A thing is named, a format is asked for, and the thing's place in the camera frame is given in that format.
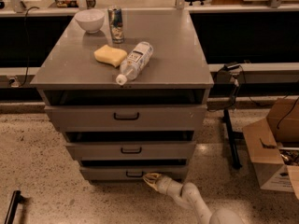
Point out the grey drawer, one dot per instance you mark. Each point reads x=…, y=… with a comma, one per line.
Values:
x=99, y=151
x=128, y=173
x=112, y=118

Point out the grey top drawer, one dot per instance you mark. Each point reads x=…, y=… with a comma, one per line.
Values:
x=112, y=118

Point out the grey bottom drawer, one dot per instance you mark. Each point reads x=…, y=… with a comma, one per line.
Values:
x=128, y=173

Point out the grey middle drawer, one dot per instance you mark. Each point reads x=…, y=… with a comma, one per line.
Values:
x=99, y=151

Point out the grey drawer cabinet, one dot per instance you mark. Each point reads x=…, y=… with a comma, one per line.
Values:
x=177, y=74

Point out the white bowl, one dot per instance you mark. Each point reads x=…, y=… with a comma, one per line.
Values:
x=90, y=20

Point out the yellow sponge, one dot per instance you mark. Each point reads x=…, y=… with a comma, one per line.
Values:
x=109, y=55

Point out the open cardboard box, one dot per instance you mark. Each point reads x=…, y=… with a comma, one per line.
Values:
x=272, y=144

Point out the tall metal can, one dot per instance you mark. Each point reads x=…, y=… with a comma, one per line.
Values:
x=116, y=24

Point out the clear plastic water bottle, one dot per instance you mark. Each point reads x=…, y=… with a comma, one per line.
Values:
x=134, y=63

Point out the black bar on floor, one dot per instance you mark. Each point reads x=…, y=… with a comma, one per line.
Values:
x=16, y=199

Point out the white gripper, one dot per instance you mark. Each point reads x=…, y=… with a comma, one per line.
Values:
x=163, y=185

